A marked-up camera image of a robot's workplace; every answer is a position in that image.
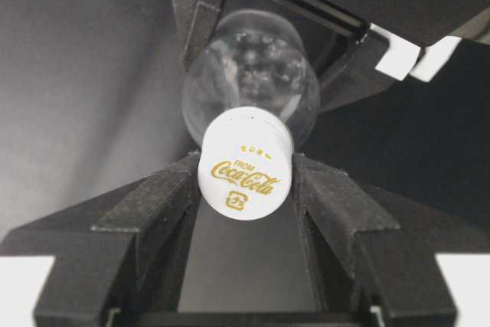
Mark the white bottle cap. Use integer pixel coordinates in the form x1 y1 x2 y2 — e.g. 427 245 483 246
198 106 294 221

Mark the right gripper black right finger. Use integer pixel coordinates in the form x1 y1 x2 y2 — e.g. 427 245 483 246
292 154 489 326

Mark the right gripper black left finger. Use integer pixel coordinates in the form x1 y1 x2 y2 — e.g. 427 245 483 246
1 153 200 326

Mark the clear plastic bottle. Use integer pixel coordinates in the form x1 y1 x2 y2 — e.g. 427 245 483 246
182 9 320 147

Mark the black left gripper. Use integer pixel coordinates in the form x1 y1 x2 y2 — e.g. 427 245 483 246
318 0 489 113

